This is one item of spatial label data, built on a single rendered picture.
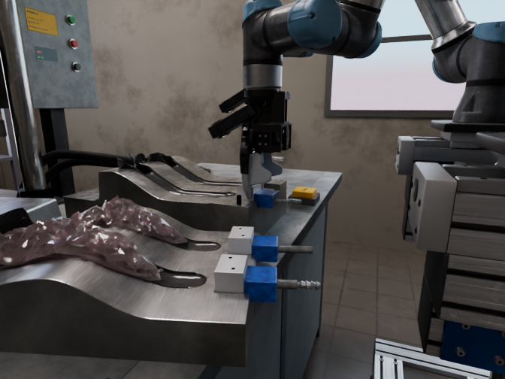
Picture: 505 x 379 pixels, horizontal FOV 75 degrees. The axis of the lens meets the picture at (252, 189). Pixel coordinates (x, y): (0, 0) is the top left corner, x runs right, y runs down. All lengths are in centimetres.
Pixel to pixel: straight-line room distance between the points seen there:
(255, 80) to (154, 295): 40
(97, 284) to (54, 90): 105
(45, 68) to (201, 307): 113
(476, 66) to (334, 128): 176
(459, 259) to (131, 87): 320
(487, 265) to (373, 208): 227
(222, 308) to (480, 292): 31
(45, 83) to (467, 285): 130
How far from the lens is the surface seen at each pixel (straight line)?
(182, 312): 39
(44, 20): 142
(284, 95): 63
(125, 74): 347
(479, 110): 95
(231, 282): 41
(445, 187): 44
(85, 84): 148
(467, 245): 47
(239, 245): 51
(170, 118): 317
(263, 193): 67
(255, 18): 64
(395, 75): 260
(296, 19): 56
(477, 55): 98
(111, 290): 42
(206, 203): 67
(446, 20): 108
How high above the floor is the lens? 108
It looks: 14 degrees down
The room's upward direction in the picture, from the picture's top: straight up
